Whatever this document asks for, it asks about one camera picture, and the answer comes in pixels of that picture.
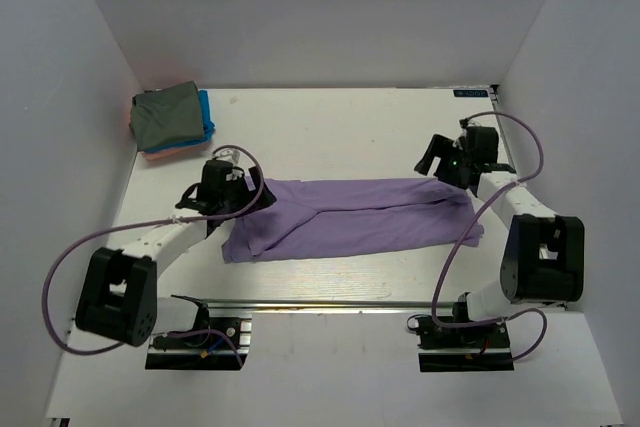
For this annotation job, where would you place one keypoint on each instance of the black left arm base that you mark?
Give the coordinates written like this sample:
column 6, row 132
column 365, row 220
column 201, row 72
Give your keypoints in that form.
column 222, row 343

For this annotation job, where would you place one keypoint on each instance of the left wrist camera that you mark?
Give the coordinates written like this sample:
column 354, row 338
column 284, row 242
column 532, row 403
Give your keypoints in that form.
column 219, row 168

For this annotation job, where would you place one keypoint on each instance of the folded salmon pink t-shirt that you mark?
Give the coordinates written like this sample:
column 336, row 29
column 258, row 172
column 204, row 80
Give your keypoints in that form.
column 165, row 153

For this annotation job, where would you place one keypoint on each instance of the folded olive green t-shirt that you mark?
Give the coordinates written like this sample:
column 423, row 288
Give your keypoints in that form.
column 166, row 117

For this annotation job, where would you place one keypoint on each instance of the purple t-shirt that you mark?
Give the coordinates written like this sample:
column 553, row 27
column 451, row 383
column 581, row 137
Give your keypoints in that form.
column 342, row 218

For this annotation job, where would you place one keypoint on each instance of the folded blue t-shirt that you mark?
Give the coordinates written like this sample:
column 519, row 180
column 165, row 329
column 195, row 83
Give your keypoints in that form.
column 206, row 114

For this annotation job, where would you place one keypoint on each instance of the blue logo sticker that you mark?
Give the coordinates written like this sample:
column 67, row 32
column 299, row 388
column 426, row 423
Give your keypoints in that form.
column 470, row 93

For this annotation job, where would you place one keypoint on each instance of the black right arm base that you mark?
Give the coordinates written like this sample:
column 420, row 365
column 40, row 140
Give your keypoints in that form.
column 470, row 350

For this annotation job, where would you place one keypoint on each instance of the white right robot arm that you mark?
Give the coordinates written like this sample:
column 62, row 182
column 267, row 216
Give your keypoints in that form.
column 544, row 254

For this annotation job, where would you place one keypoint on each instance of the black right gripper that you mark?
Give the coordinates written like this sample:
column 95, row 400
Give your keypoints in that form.
column 439, row 147

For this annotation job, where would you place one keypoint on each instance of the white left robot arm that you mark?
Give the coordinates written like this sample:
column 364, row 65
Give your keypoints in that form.
column 119, row 297

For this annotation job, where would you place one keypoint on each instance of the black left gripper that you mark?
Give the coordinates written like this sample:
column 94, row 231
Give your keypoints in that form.
column 240, row 181

